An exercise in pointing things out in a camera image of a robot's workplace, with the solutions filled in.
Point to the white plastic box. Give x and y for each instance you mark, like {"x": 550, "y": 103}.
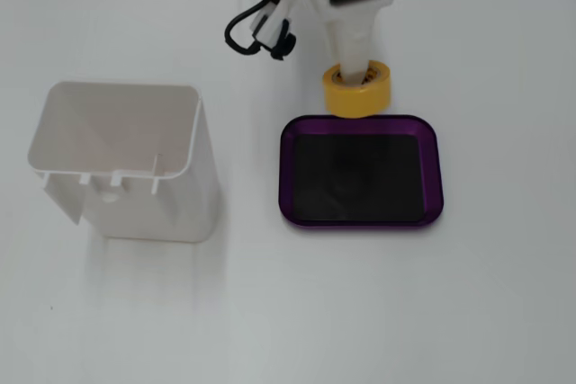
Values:
{"x": 135, "y": 132}

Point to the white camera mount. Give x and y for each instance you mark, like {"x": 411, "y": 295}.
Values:
{"x": 270, "y": 24}

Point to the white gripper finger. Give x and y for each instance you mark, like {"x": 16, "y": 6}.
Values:
{"x": 353, "y": 42}

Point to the yellow tape roll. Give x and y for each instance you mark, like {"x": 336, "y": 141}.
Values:
{"x": 355, "y": 104}

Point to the purple metal tray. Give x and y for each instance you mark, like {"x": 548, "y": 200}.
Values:
{"x": 432, "y": 168}

